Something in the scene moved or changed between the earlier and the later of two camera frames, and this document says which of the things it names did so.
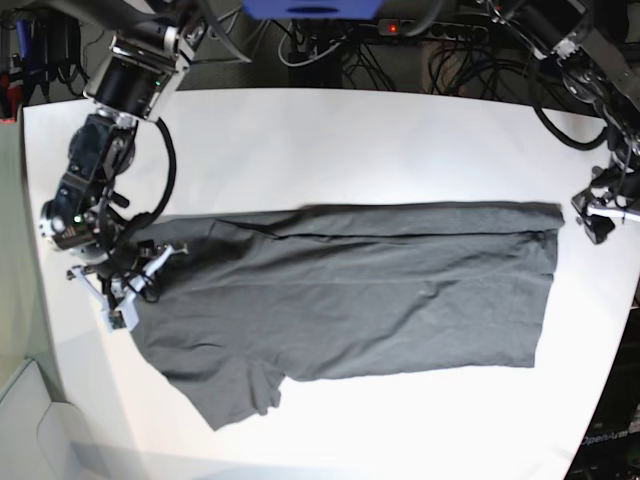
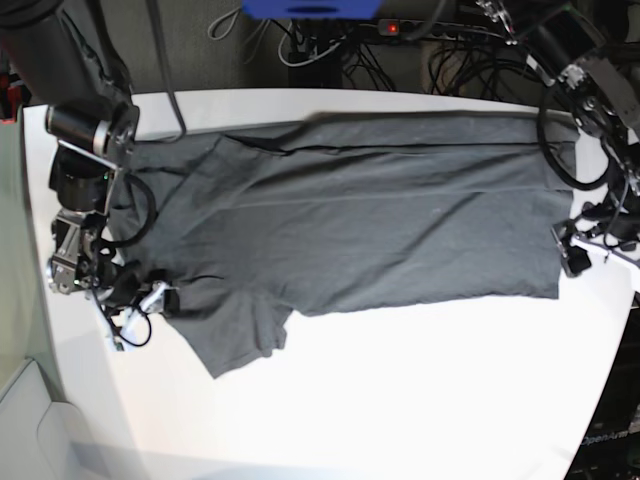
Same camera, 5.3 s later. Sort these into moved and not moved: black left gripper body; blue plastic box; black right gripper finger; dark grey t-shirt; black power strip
Moved: dark grey t-shirt; black right gripper finger
Not moved: black left gripper body; black power strip; blue plastic box
